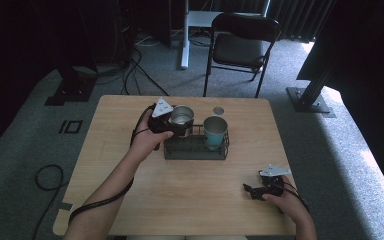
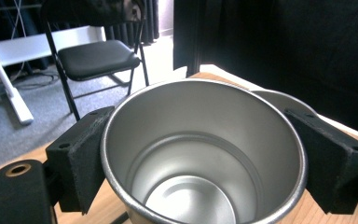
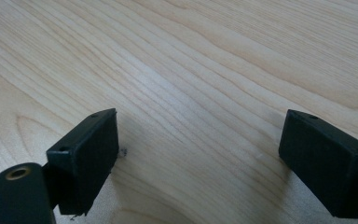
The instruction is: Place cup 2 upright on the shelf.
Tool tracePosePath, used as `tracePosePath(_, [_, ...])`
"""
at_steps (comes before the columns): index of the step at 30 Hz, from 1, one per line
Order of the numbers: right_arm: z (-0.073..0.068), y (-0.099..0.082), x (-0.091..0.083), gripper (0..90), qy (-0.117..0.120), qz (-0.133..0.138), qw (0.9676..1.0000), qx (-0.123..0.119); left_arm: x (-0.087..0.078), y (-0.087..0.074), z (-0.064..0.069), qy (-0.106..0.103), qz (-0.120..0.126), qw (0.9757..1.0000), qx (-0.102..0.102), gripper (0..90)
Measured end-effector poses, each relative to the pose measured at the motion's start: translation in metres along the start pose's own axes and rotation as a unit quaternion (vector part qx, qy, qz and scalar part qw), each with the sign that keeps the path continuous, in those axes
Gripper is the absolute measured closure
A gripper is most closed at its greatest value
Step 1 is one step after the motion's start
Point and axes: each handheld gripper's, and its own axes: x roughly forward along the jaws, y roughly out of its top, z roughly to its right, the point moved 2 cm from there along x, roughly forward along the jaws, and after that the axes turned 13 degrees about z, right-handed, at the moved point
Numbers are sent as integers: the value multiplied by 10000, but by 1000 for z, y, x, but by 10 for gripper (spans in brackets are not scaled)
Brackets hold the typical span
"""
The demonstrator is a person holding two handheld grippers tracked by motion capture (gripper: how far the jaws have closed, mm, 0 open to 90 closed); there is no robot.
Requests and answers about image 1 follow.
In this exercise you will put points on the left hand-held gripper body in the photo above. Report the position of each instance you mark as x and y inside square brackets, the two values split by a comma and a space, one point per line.
[160, 120]

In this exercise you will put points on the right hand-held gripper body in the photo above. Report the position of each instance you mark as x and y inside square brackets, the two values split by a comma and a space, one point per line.
[273, 183]

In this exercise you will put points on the small silver metal cup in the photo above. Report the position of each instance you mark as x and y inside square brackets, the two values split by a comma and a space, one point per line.
[181, 118]

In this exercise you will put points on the teal metal cup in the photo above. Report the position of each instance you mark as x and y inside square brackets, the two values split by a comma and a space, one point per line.
[215, 131]

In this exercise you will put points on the person's left hand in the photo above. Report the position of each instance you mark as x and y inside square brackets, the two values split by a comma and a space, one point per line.
[148, 140]

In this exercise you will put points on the person's right hand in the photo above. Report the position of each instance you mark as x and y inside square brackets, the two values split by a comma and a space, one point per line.
[286, 203]

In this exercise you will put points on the grey round table grommet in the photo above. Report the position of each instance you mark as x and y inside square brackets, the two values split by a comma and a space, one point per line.
[218, 110]

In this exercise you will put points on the black folding chair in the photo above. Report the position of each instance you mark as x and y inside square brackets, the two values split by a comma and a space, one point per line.
[240, 50]

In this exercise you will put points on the grey floor tape piece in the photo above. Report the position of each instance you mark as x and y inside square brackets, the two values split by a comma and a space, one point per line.
[66, 206]

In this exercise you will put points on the dark curtain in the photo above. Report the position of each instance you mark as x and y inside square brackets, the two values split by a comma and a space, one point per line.
[296, 16]

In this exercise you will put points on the white desk leg frame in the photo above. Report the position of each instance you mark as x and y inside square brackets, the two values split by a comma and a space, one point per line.
[186, 40]

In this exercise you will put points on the black metal post with base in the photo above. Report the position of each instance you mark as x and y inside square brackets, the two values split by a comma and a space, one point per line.
[308, 100]

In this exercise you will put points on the black stand with base plate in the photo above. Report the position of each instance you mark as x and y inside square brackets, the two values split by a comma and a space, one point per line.
[71, 88]

